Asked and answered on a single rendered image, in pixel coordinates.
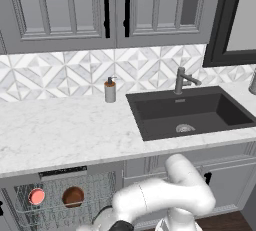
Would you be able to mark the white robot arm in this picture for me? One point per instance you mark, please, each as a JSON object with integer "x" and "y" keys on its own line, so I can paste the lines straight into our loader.
{"x": 186, "y": 188}

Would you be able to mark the grey upper cupboard door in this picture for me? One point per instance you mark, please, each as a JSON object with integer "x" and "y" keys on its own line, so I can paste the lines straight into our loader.
{"x": 60, "y": 5}
{"x": 160, "y": 5}

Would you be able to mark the brown bowl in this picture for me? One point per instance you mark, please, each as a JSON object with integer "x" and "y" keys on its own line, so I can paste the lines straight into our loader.
{"x": 73, "y": 196}

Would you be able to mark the pink cup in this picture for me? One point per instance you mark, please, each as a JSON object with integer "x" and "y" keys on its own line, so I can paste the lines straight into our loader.
{"x": 36, "y": 196}

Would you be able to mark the grey dishwasher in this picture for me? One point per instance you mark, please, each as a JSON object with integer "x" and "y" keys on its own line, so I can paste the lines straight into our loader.
{"x": 20, "y": 179}

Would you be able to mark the white soap dispenser brown top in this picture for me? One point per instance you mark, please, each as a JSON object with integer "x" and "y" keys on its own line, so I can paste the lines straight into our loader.
{"x": 110, "y": 91}

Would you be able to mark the grey metal tap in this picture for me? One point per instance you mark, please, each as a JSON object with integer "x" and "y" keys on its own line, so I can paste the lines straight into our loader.
{"x": 180, "y": 80}

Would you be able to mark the dark grey sink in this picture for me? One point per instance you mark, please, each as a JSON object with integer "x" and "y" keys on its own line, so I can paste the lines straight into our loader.
{"x": 186, "y": 111}

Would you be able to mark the grey round container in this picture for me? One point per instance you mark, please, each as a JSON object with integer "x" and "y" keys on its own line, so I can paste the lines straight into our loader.
{"x": 253, "y": 83}

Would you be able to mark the black window frame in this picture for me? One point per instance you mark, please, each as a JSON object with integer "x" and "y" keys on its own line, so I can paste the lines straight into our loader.
{"x": 220, "y": 25}

